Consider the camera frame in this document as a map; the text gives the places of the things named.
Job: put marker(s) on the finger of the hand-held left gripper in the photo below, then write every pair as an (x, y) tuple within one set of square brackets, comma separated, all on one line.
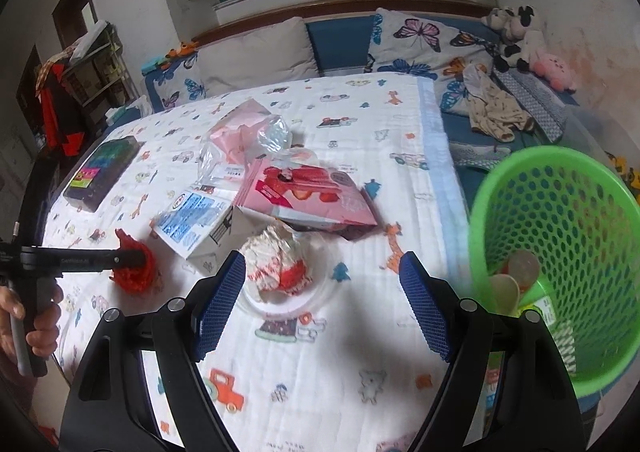
[(90, 262)]

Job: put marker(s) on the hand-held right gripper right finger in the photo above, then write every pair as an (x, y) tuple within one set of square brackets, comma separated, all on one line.
[(422, 307)]

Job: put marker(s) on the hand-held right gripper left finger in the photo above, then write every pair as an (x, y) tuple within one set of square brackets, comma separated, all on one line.
[(222, 297)]

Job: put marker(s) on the paper ball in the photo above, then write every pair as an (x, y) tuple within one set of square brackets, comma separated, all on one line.
[(272, 262)]

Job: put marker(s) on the blue and white milk carton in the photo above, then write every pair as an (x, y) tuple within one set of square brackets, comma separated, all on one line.
[(195, 222)]

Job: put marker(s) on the white paper cup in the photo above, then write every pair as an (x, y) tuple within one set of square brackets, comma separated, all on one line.
[(504, 294)]

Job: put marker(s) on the red printed paper cup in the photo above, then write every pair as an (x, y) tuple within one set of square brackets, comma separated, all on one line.
[(525, 269)]

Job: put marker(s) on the pink snack packet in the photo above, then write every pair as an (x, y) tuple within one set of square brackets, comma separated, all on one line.
[(305, 192)]

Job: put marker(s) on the clear plastic bag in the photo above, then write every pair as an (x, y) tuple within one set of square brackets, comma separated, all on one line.
[(240, 136)]

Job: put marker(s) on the green plastic basket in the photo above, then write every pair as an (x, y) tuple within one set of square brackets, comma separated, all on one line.
[(590, 212)]

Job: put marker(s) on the person's left hand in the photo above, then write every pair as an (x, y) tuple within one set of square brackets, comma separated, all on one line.
[(45, 332)]

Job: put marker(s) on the black colourful box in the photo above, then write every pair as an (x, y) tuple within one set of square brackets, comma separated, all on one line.
[(100, 171)]

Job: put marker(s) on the red hanging clothes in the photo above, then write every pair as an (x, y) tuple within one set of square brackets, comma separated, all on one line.
[(57, 116)]

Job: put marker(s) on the tissue box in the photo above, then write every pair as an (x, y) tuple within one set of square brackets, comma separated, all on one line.
[(116, 114)]

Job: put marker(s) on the blue bed sheet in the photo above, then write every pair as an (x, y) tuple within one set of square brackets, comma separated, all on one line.
[(465, 136)]

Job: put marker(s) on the person's red clothing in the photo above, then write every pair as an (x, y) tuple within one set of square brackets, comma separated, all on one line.
[(47, 436)]

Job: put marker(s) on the metal shelf rack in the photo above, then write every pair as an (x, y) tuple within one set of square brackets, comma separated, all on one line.
[(102, 66)]

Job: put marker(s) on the small butterfly pillow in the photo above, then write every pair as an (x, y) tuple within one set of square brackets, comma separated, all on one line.
[(172, 84)]

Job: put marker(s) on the teal toy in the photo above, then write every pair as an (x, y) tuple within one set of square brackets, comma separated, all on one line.
[(154, 64)]

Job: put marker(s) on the beige clothing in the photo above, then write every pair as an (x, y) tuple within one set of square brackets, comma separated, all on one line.
[(497, 111)]

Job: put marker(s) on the white cartoon printed blanket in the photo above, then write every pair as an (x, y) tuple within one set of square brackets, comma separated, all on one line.
[(350, 101)]

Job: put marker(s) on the orange plush toy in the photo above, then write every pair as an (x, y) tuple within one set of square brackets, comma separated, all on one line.
[(181, 49)]

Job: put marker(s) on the checkered folded cloth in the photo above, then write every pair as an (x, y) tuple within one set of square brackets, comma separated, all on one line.
[(545, 106)]

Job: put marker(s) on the grey pillow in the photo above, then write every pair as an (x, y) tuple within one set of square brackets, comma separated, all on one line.
[(255, 56)]

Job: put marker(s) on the yellow toy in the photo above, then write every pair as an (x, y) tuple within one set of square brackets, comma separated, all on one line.
[(625, 171)]

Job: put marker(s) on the clear plastic storage box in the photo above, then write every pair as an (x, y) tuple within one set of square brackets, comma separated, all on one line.
[(600, 131)]

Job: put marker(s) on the brown door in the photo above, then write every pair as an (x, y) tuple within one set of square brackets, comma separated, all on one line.
[(75, 6)]

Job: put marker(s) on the large butterfly pillow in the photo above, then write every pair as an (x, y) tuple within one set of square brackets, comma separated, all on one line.
[(420, 41)]

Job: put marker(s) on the pink plush toy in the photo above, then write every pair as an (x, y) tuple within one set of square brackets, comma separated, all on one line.
[(552, 71)]

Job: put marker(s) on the blue headboard cushion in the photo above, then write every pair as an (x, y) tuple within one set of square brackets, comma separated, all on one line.
[(340, 44)]

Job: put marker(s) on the wooden headboard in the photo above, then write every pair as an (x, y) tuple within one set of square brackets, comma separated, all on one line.
[(250, 21)]

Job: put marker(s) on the black and white cow plush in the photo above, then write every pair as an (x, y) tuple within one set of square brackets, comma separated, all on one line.
[(522, 41)]

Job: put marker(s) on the grey dog plush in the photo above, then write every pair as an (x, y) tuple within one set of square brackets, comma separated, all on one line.
[(496, 19)]

